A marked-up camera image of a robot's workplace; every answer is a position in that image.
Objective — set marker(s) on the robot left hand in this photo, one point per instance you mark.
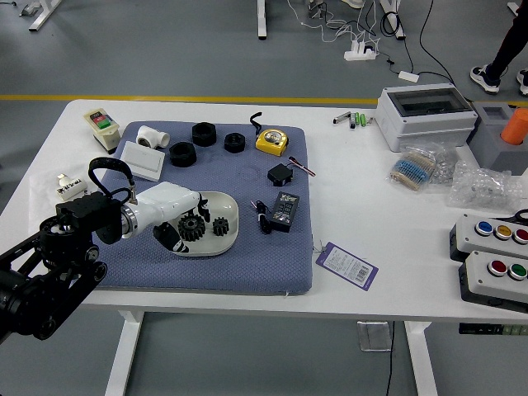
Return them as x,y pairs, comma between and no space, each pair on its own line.
165,202

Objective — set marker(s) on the big black gear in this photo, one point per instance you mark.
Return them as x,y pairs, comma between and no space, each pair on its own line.
191,229

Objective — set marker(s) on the small black gear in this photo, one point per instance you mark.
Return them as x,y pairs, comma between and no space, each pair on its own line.
220,227

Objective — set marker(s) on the big black hex nut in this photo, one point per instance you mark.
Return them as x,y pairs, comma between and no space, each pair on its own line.
204,135
182,154

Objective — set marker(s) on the small black hex nut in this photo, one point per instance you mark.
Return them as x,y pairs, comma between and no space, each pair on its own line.
235,143

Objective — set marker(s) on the blue-yellow-red button box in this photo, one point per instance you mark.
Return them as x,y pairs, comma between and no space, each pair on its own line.
466,239

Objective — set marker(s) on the red-green button box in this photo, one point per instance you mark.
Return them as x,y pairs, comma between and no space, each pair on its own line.
478,280

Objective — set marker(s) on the white square plate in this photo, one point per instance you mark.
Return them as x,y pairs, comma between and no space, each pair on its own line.
224,206

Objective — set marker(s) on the white tee pipe fitting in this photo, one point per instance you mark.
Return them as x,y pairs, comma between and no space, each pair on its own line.
149,136

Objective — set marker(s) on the white printed tube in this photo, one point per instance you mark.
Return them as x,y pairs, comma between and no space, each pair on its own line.
72,187

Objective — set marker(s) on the blue-grey quilted mat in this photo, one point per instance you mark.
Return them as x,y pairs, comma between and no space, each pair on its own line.
247,264

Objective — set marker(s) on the black digital display meter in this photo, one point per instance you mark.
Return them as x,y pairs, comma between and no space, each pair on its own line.
284,212

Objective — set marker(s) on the yellow tape measure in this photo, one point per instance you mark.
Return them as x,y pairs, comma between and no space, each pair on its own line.
271,141

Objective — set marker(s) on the purple product tag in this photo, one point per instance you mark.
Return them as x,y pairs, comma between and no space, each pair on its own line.
346,266

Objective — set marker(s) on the black white small cylinder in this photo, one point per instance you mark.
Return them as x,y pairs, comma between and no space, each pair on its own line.
352,120

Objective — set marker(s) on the white background table leg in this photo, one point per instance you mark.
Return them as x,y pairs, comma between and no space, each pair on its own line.
394,18
43,14
262,20

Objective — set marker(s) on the green battery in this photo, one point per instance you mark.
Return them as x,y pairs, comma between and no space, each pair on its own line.
364,120
358,120

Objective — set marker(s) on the small silver metal clip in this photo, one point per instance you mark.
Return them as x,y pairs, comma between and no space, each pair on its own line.
370,120

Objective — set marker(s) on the white power strip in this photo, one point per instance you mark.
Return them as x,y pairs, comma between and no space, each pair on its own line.
359,55

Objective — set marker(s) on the grey floor plate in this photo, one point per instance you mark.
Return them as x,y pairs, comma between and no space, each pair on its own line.
373,336

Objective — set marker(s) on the bag of blue resistors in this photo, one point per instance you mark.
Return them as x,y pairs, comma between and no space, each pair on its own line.
412,169

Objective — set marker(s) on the white power adapter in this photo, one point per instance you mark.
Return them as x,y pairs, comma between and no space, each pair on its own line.
408,76

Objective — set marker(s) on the bag of metal screws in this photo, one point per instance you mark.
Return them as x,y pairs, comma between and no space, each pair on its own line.
447,167

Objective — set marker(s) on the bubble wrap bag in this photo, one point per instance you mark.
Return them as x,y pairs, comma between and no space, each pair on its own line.
482,187

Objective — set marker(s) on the grey block holder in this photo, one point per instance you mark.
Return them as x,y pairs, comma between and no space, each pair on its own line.
491,144

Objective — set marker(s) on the black table control panel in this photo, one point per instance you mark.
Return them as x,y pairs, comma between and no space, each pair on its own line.
474,329

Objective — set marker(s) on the black scissors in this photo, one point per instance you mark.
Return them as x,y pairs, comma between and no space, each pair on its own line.
521,216

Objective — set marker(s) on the orange cylinder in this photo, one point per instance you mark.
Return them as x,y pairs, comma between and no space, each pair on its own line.
515,128

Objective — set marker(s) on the person in white sneakers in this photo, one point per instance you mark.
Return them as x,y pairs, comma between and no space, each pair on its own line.
505,45

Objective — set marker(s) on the white wall switch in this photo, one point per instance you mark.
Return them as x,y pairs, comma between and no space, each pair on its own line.
142,158

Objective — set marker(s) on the beige red-green push-button switch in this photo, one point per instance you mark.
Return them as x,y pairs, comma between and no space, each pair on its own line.
101,125

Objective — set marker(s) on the grey electrical enclosure box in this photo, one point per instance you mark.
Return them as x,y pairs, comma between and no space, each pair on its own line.
429,125

